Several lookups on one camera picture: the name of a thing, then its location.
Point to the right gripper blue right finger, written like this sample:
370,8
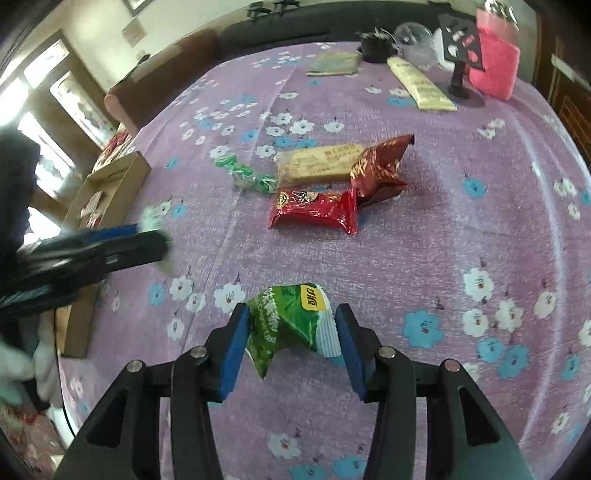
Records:
359,347

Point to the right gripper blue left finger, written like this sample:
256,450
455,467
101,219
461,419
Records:
225,349

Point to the green snack packet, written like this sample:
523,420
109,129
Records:
291,315

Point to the dark red foil snack bag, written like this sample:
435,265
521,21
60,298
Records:
375,174

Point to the yellow biscuit packet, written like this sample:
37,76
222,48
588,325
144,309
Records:
324,164

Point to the white red snack packet upper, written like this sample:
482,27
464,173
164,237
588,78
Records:
92,204

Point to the shallow cardboard box tray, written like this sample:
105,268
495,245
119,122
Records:
120,181

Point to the red snack packet with logo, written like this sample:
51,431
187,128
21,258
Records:
326,209

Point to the floral blanket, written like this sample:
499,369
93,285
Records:
117,146

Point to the green candy wrapper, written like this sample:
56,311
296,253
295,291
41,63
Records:
244,177

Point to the purple floral tablecloth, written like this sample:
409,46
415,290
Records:
485,258

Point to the brown armchair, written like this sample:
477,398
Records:
154,83

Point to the cream long tube package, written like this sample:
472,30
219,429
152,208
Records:
426,94

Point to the olive green booklet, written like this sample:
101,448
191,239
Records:
335,64

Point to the black round container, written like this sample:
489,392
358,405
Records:
377,46

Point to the clear plastic cup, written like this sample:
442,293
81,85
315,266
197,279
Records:
417,43

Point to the black phone stand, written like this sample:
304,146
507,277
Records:
462,47

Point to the black leather sofa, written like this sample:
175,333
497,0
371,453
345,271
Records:
327,22

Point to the pink fuzzy pouch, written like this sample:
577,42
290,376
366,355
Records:
499,32

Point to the wooden cabinet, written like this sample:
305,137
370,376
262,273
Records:
565,89

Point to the framed wall picture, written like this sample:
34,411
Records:
134,7

